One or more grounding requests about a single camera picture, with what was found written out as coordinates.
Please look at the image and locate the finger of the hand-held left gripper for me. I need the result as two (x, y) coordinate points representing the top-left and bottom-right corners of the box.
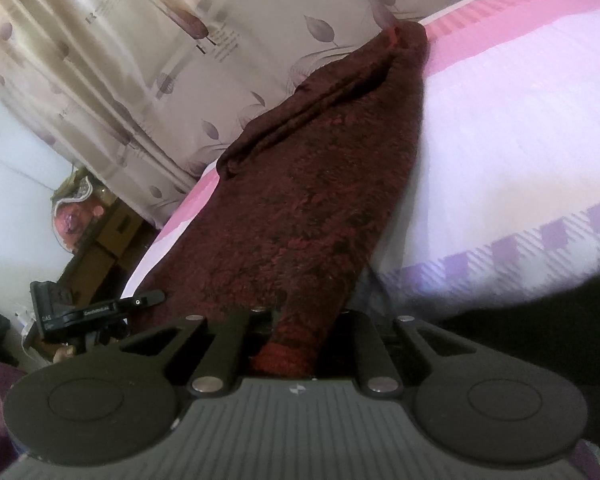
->
(114, 289), (167, 313)

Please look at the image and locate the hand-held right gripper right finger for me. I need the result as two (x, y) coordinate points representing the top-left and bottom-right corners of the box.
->
(341, 309), (482, 399)

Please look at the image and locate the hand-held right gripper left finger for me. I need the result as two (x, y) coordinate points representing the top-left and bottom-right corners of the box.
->
(109, 307), (277, 399)

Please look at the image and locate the dark red fuzzy garment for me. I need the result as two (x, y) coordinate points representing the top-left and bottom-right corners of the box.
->
(150, 22), (429, 379)

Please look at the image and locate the wooden side cabinet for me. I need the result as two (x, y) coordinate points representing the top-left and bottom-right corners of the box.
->
(62, 199), (157, 306)

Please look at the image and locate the pink plastic-wrapped item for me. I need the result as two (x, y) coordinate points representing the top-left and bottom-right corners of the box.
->
(49, 167), (117, 257)

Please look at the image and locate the beige leaf print curtain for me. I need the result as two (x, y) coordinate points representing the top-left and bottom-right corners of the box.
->
(0, 0), (497, 231)

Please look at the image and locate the pink and white bed sheet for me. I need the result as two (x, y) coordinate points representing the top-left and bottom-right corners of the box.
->
(122, 0), (600, 323)

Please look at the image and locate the thin wall cable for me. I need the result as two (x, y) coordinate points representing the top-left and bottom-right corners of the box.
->
(0, 131), (58, 193)

